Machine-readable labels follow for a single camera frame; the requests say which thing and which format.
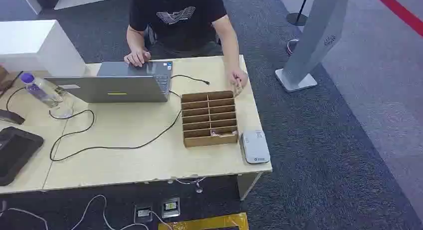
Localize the card with printed face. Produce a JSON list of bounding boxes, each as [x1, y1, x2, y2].
[[210, 129, 239, 138], [233, 78, 243, 98]]

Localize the wooden card box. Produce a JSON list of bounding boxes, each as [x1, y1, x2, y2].
[[180, 90, 239, 148]]

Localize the person's left hand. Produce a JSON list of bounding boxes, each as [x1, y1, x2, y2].
[[228, 68, 249, 98]]

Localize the person's hand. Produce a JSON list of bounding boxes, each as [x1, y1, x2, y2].
[[228, 68, 249, 98], [124, 48, 152, 68]]

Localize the grey card reader device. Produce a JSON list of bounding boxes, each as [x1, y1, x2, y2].
[[240, 129, 271, 165]]

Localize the pale wooden desk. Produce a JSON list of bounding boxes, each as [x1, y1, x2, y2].
[[0, 55, 274, 202]]

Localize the grey laptop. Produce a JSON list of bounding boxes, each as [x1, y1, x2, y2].
[[44, 60, 174, 104]]

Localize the person's right hand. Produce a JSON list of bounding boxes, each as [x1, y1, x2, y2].
[[124, 48, 152, 68]]

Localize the person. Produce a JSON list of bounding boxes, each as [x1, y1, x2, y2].
[[124, 0, 248, 98]]

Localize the floor power socket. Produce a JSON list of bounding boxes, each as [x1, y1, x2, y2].
[[161, 197, 182, 219], [134, 205, 153, 224]]

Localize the yellow floor tape sheet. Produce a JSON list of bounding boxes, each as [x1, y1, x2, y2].
[[157, 212, 249, 230]]

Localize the grey kiosk stand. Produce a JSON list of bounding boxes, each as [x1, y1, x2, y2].
[[275, 0, 353, 93]]

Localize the clear plastic cup lid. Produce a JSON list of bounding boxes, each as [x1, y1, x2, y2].
[[50, 103, 75, 120]]

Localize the clear plastic water bottle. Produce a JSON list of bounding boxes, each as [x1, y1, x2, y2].
[[20, 72, 64, 108]]

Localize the white cabinet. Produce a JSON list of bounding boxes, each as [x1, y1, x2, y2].
[[0, 19, 87, 77]]

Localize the black tablet case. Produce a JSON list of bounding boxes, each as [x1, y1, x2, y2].
[[0, 126, 44, 187]]

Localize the black flat device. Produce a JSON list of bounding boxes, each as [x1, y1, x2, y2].
[[0, 109, 26, 125]]

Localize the red barrier belt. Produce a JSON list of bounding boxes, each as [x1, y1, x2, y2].
[[369, 0, 423, 37]]

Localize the black cable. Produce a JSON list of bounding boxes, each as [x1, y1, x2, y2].
[[48, 74, 211, 162]]

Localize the black stanchion post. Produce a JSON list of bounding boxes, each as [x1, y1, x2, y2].
[[286, 0, 312, 26]]

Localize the white floor cable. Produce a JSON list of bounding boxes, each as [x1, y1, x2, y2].
[[0, 194, 174, 230]]

